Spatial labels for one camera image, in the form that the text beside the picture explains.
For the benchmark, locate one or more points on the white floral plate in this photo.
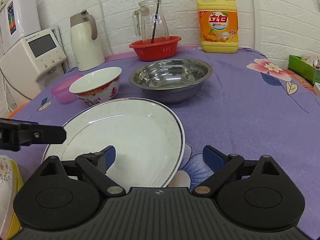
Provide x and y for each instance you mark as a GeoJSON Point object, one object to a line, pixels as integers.
{"type": "Point", "coordinates": [7, 191]}

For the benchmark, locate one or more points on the white red ceramic bowl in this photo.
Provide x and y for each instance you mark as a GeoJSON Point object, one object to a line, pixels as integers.
{"type": "Point", "coordinates": [98, 86]}

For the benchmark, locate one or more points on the red plastic basket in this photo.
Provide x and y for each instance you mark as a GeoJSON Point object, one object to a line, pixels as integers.
{"type": "Point", "coordinates": [161, 48]}

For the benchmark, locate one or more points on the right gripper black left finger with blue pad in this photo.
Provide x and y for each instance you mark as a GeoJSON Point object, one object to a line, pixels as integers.
{"type": "Point", "coordinates": [93, 168]}

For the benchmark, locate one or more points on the yellow dish soap bottle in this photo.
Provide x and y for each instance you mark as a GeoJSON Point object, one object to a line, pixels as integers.
{"type": "Point", "coordinates": [218, 23]}

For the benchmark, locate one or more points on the black stirring stick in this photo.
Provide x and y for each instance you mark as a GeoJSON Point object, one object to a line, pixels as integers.
{"type": "Point", "coordinates": [155, 22]}

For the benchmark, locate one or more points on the white wall water purifier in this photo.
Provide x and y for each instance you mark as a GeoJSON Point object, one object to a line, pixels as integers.
{"type": "Point", "coordinates": [19, 18]}

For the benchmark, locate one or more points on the white thermos jug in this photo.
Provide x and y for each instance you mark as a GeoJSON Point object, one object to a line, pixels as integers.
{"type": "Point", "coordinates": [85, 42]}

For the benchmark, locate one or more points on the green box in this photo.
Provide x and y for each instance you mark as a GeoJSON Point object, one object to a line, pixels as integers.
{"type": "Point", "coordinates": [305, 70]}

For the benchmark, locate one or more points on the white plate dark rim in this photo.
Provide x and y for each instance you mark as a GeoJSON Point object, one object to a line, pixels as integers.
{"type": "Point", "coordinates": [148, 138]}

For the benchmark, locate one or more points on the purple plastic bowl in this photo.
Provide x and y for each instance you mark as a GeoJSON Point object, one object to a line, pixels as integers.
{"type": "Point", "coordinates": [61, 92]}

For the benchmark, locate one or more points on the stainless steel bowl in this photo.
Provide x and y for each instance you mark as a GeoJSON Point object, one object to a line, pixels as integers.
{"type": "Point", "coordinates": [171, 80]}

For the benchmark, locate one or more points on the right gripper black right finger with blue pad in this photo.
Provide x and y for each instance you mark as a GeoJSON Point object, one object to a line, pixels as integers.
{"type": "Point", "coordinates": [226, 168]}

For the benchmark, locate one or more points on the white water dispenser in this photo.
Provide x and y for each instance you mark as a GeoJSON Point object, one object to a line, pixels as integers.
{"type": "Point", "coordinates": [32, 64]}

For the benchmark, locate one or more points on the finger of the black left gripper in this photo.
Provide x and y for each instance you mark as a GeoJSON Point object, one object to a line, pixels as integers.
{"type": "Point", "coordinates": [47, 134]}

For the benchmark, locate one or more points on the clear glass pitcher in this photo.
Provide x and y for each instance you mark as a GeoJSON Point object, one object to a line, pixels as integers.
{"type": "Point", "coordinates": [143, 19]}

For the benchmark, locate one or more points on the orange plastic stool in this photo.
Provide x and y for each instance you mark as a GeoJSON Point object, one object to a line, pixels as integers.
{"type": "Point", "coordinates": [13, 113]}

